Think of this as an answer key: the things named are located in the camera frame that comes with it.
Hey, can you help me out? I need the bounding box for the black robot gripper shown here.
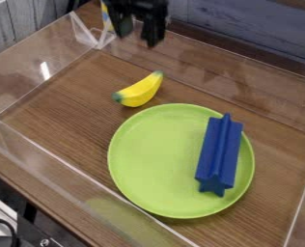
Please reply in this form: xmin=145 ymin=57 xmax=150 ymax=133
xmin=102 ymin=0 xmax=169 ymax=48

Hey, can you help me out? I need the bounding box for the yellow toy banana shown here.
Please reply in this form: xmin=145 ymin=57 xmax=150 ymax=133
xmin=111 ymin=70 xmax=165 ymax=107

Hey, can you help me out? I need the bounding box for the green round plate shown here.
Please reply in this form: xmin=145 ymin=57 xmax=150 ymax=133
xmin=107 ymin=103 xmax=255 ymax=219

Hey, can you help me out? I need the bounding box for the blue star-shaped block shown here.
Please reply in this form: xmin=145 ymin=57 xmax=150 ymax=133
xmin=195 ymin=113 xmax=243 ymax=197

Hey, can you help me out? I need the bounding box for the black device with knob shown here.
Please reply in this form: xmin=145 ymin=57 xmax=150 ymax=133
xmin=18 ymin=222 xmax=86 ymax=247

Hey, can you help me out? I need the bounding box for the clear acrylic enclosure wall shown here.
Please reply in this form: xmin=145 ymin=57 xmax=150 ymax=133
xmin=0 ymin=4 xmax=305 ymax=247

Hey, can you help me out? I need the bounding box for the black cable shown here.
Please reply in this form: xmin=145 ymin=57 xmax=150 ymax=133
xmin=0 ymin=217 xmax=19 ymax=247

